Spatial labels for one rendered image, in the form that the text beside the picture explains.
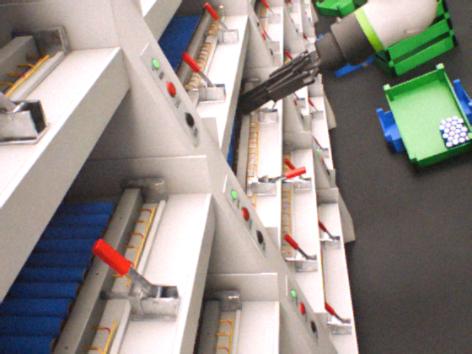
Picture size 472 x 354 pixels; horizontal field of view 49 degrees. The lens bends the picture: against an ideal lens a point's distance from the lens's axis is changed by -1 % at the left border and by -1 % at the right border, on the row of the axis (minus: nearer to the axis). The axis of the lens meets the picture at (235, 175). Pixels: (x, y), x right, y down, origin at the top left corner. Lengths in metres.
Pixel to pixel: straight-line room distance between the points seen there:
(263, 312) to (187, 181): 0.21
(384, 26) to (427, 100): 0.87
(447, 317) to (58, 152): 1.08
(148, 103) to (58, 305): 0.22
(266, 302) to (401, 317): 0.67
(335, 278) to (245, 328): 0.60
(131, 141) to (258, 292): 0.27
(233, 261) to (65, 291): 0.25
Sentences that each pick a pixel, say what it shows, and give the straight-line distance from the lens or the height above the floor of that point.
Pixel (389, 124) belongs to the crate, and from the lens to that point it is 2.03.
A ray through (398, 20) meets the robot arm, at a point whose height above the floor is 0.66.
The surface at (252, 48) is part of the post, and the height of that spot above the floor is 0.66.
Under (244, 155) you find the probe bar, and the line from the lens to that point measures 0.97.
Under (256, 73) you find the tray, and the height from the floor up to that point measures 0.60.
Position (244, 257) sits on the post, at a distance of 0.67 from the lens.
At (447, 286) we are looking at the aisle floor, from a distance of 1.38.
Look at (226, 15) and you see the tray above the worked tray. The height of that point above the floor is 0.75.
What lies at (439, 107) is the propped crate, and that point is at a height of 0.09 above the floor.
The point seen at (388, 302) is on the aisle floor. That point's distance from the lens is 1.39.
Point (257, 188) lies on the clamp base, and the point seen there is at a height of 0.57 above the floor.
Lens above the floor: 1.02
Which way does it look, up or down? 28 degrees down
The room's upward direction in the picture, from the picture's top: 30 degrees counter-clockwise
